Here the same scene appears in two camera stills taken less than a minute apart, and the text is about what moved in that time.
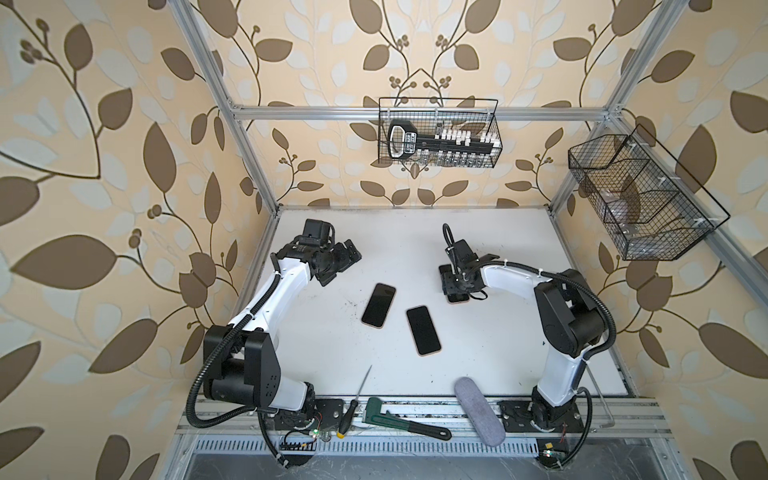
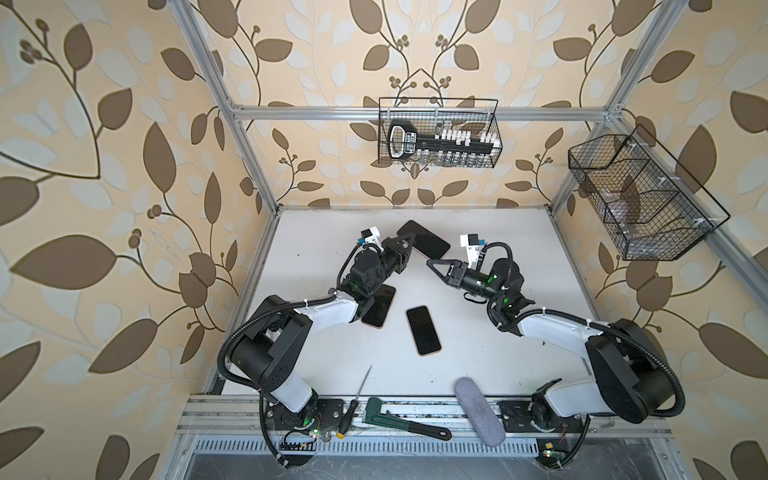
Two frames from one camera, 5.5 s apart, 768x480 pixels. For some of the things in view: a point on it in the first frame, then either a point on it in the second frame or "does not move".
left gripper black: [345, 259] → [398, 253]
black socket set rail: [446, 146] does not move
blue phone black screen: [453, 298] → [425, 241]
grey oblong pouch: [488, 424] does not move
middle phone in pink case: [423, 329] does not move
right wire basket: [653, 209] does not move
